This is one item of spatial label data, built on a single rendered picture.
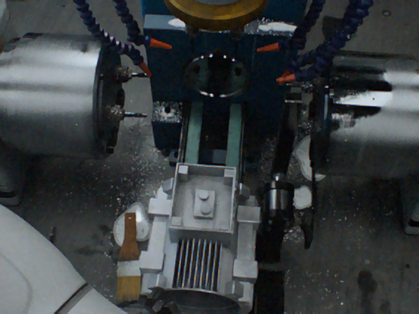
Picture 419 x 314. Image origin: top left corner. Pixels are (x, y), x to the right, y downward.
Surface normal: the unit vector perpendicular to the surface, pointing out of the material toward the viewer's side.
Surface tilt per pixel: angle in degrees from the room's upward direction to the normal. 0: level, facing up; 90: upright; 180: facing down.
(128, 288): 2
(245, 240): 0
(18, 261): 29
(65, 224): 0
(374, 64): 13
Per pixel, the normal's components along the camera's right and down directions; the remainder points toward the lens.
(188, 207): 0.00, -0.52
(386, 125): -0.05, 0.20
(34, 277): 0.44, -0.47
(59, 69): -0.02, -0.32
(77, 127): -0.07, 0.50
